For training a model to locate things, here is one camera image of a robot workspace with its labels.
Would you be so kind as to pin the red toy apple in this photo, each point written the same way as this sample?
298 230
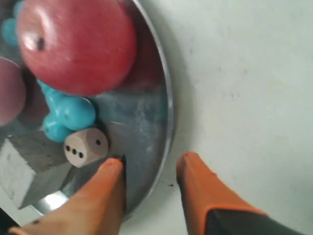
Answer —
79 47

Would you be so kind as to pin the teal rubber bone toy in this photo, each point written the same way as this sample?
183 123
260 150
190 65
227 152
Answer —
67 114

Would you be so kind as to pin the pink toy peach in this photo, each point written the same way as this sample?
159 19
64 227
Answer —
12 91

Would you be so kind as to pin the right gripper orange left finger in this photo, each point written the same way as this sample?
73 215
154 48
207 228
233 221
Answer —
96 209

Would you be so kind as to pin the round silver metal plate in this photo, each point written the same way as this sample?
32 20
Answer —
138 119

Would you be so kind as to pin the wooden block cube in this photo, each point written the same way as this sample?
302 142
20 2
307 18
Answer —
32 167

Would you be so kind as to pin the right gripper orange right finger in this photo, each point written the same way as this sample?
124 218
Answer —
212 208

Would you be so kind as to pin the small wooden die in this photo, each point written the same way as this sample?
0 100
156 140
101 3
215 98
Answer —
86 146

